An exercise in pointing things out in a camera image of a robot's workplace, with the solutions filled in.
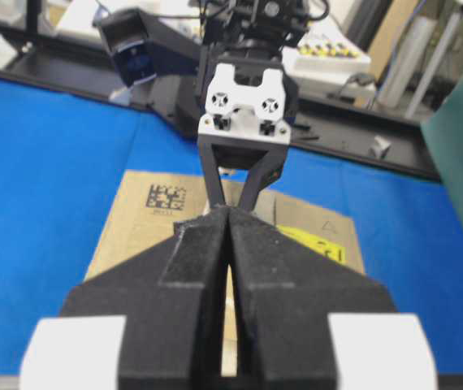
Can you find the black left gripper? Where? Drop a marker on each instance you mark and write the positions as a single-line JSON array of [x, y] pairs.
[[248, 105]]

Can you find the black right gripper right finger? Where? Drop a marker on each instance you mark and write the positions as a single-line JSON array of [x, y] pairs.
[[284, 292]]

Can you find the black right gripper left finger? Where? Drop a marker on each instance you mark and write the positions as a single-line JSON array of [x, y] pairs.
[[172, 296]]

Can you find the brown cardboard box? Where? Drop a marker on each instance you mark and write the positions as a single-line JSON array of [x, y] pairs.
[[148, 208]]

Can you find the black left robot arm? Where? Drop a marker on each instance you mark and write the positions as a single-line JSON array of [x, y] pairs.
[[251, 29]]

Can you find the white box with yellow parts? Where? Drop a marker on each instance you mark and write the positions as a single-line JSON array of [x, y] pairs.
[[324, 61]]

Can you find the small white block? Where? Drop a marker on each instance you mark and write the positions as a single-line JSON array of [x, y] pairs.
[[380, 147]]

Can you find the blue table cloth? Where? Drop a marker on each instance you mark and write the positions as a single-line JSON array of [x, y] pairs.
[[61, 162]]

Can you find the black table frame rail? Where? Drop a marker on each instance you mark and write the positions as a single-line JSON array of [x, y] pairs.
[[321, 126]]

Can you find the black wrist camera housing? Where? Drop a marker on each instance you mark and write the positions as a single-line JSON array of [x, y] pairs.
[[142, 48]]

